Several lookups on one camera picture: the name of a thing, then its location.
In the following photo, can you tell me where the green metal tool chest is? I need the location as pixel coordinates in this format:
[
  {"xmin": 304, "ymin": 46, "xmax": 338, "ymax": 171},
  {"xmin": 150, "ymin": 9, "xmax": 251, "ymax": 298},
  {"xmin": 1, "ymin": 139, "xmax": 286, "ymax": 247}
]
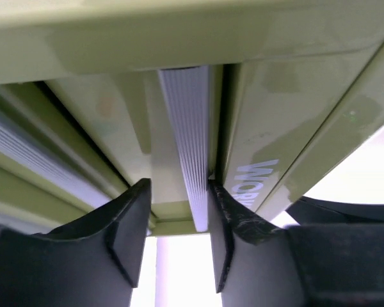
[{"xmin": 0, "ymin": 1, "xmax": 384, "ymax": 220}]

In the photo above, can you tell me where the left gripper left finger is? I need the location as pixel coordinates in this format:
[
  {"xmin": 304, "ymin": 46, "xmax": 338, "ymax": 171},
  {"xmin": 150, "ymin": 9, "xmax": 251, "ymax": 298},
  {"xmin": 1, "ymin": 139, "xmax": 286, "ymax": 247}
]
[{"xmin": 0, "ymin": 178, "xmax": 151, "ymax": 306}]

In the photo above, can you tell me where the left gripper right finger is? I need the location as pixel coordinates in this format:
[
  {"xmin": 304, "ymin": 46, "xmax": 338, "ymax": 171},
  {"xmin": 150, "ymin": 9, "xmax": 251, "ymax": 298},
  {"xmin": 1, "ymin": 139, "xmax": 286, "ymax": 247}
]
[{"xmin": 208, "ymin": 180, "xmax": 384, "ymax": 306}]

